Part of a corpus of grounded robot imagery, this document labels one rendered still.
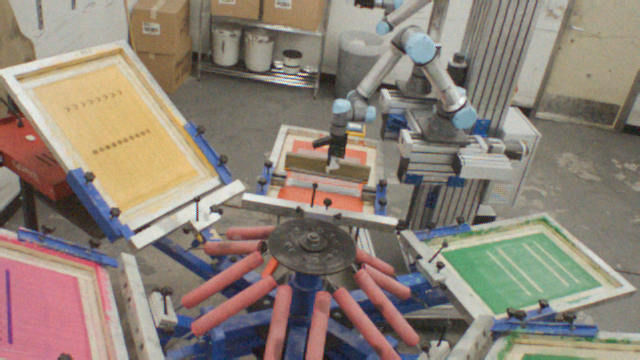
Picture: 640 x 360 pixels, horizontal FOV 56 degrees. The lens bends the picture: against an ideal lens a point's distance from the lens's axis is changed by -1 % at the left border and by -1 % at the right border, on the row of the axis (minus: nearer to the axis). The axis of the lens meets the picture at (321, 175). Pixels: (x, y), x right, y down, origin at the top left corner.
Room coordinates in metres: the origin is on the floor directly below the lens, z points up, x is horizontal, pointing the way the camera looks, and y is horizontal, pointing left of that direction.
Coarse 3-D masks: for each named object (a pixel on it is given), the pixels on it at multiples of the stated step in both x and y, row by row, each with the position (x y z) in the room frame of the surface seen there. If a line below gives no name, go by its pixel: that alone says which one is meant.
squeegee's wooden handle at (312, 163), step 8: (288, 152) 2.49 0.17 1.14; (288, 160) 2.48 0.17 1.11; (296, 160) 2.48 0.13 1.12; (304, 160) 2.48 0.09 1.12; (312, 160) 2.47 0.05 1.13; (320, 160) 2.48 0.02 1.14; (336, 160) 2.49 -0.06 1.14; (304, 168) 2.48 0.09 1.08; (312, 168) 2.48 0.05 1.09; (320, 168) 2.47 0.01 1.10; (344, 168) 2.47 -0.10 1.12; (352, 168) 2.47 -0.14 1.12; (360, 168) 2.47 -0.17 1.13; (368, 168) 2.47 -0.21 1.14; (352, 176) 2.47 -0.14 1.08; (360, 176) 2.47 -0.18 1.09; (368, 176) 2.47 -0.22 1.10
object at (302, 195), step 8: (296, 144) 2.93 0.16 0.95; (304, 144) 2.94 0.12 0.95; (296, 152) 2.84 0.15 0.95; (304, 152) 2.85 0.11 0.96; (312, 152) 2.86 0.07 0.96; (320, 152) 2.88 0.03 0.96; (288, 176) 2.58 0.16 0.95; (296, 176) 2.60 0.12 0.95; (304, 176) 2.61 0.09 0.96; (312, 176) 2.62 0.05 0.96; (280, 192) 2.43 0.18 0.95; (288, 192) 2.44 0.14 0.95; (296, 192) 2.45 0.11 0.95; (304, 192) 2.46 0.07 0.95; (312, 192) 2.47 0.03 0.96; (320, 192) 2.49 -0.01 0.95; (296, 200) 2.38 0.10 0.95; (304, 200) 2.40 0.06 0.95; (320, 200) 2.41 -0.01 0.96
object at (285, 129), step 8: (288, 128) 3.03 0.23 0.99; (296, 128) 3.05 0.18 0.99; (304, 128) 3.06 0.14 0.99; (280, 136) 2.92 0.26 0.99; (304, 136) 3.03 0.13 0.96; (312, 136) 3.03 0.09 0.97; (320, 136) 3.03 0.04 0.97; (280, 144) 2.83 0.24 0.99; (352, 144) 3.02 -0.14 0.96; (360, 144) 3.02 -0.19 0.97; (368, 144) 3.02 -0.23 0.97; (376, 144) 3.02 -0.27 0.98; (272, 152) 2.74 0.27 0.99; (280, 152) 2.76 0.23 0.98; (376, 152) 2.93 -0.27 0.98; (272, 160) 2.66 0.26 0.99; (376, 160) 2.83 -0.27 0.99; (376, 168) 2.76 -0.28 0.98; (376, 176) 2.67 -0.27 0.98
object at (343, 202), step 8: (352, 152) 2.94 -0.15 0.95; (360, 152) 2.95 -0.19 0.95; (344, 160) 2.83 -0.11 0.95; (352, 160) 2.85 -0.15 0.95; (360, 160) 2.86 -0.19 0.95; (336, 184) 2.58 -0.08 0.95; (344, 184) 2.59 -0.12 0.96; (352, 184) 2.61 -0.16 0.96; (360, 184) 2.62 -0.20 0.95; (328, 192) 2.50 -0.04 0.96; (360, 192) 2.54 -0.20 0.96; (336, 200) 2.44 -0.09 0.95; (344, 200) 2.45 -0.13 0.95; (352, 200) 2.46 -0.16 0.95; (360, 200) 2.47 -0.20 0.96; (336, 208) 2.37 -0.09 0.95; (344, 208) 2.38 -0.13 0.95; (352, 208) 2.39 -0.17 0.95; (360, 208) 2.40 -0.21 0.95
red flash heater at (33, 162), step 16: (0, 128) 2.35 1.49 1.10; (16, 128) 2.38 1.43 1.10; (32, 128) 2.40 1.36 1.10; (0, 144) 2.22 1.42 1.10; (16, 144) 2.24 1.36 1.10; (32, 144) 2.26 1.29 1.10; (16, 160) 2.12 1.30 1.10; (32, 160) 2.14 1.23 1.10; (48, 160) 2.16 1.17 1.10; (32, 176) 2.07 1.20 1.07; (48, 176) 2.04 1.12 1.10; (64, 176) 2.06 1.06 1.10; (48, 192) 2.02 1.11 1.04; (64, 192) 2.03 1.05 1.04
